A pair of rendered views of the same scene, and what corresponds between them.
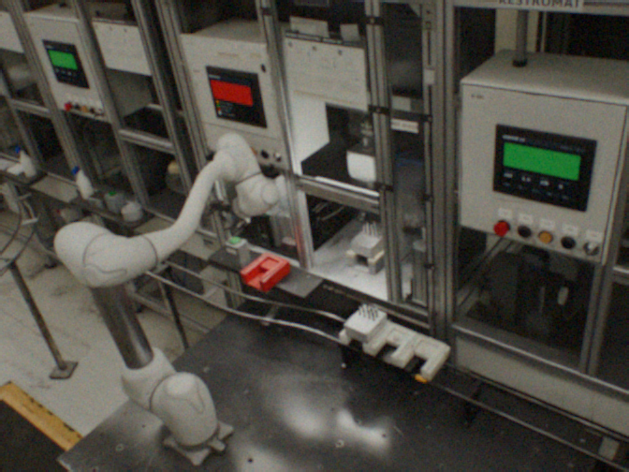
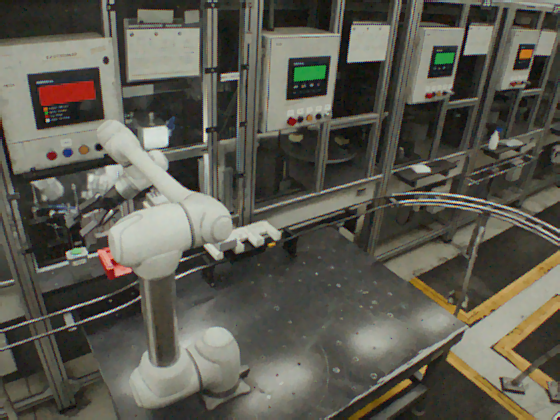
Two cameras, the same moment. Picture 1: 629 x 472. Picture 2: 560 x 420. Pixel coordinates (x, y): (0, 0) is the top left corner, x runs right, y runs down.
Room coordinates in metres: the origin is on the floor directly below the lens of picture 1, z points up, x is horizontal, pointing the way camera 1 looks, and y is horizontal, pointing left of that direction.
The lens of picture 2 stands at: (1.07, 1.53, 2.09)
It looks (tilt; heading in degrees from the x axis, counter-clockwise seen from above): 30 degrees down; 280
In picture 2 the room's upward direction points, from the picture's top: 4 degrees clockwise
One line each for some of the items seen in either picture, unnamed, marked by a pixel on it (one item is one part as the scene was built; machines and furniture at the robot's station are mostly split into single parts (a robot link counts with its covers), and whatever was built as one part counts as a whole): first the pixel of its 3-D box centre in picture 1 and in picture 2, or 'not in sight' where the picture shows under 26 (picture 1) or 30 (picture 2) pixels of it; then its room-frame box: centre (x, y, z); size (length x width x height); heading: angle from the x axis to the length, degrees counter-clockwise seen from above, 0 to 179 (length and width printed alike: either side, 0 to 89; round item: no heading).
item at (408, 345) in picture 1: (393, 348); (242, 243); (1.58, -0.22, 0.84); 0.36 x 0.14 x 0.10; 47
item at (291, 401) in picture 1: (317, 451); (273, 322); (1.34, 0.09, 0.66); 1.50 x 1.06 x 0.04; 47
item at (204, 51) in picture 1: (255, 91); (56, 98); (2.25, 0.14, 1.60); 0.42 x 0.29 x 0.46; 47
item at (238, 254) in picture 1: (239, 251); (78, 262); (2.13, 0.32, 0.97); 0.08 x 0.08 x 0.12; 47
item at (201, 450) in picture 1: (200, 435); (223, 378); (1.44, 0.49, 0.71); 0.22 x 0.18 x 0.06; 47
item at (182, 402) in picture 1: (185, 404); (215, 356); (1.46, 0.51, 0.85); 0.18 x 0.16 x 0.22; 47
